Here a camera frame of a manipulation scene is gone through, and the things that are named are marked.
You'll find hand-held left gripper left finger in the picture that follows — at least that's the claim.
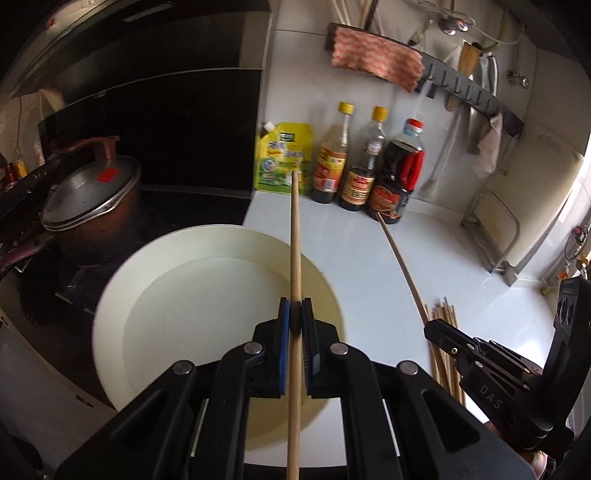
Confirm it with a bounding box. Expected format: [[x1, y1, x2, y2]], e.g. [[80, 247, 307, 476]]
[[54, 298, 293, 480]]

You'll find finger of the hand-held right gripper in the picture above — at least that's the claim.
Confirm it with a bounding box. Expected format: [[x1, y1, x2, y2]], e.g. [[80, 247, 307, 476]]
[[424, 319, 544, 391]]

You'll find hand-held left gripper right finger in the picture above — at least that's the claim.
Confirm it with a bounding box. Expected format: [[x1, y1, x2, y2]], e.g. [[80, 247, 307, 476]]
[[300, 298, 532, 480]]

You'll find pile of wooden chopsticks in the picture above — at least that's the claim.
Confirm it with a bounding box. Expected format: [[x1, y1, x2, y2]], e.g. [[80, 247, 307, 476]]
[[427, 298, 467, 407]]

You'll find wooden chopstick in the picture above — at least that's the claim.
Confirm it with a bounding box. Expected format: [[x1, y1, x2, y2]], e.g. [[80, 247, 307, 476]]
[[285, 171, 303, 480], [376, 211, 431, 326]]

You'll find white round basin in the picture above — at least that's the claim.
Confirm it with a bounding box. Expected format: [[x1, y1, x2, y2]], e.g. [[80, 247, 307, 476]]
[[91, 224, 345, 464]]

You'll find clear soy bottle yellow cap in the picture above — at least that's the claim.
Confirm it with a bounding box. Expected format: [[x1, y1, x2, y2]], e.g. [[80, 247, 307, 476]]
[[338, 106, 389, 212]]

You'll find amber vinegar bottle yellow cap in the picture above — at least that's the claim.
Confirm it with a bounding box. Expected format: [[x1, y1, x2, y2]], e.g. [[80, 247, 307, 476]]
[[310, 102, 351, 205]]

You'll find yellow seasoning pouch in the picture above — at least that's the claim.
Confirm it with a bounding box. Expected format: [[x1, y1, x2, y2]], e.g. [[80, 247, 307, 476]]
[[253, 121, 314, 195]]

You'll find cream cutting board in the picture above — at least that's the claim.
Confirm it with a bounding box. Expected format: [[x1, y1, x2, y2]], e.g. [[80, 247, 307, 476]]
[[471, 134, 589, 278]]

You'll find white dish brush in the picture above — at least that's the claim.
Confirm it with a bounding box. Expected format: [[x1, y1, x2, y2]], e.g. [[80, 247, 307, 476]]
[[422, 53, 499, 195]]

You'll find beige rag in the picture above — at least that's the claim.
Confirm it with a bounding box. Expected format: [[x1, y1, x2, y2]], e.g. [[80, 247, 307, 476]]
[[475, 113, 504, 178]]

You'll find dark brown cooking pot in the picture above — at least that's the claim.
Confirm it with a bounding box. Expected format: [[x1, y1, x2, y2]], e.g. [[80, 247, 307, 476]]
[[46, 175, 148, 278]]

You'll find wooden spatula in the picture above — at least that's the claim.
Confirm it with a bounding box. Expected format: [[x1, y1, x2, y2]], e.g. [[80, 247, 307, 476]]
[[445, 41, 483, 112]]

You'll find pink striped cloth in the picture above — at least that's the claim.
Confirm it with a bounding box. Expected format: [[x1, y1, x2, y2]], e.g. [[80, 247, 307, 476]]
[[331, 26, 424, 94]]

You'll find black frying pan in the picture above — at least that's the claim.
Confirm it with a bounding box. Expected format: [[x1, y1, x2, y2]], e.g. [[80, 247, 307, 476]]
[[0, 157, 63, 217]]

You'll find chrome faucet head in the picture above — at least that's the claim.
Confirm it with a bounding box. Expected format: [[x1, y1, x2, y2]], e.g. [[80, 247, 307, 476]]
[[438, 16, 469, 36]]

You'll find metal wire rack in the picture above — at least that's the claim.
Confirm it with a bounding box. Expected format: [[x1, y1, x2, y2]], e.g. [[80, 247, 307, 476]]
[[461, 188, 522, 288]]

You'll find large soy bottle red handle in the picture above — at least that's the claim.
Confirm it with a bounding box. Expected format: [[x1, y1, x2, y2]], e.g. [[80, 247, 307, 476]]
[[367, 119, 426, 225]]

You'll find grey pot lid red handle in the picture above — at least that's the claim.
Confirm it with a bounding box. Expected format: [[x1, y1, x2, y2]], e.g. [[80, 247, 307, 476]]
[[41, 136, 141, 232]]

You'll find black wall hook rack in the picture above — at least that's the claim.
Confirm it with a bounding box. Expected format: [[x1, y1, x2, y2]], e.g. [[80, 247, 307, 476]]
[[325, 22, 526, 139]]

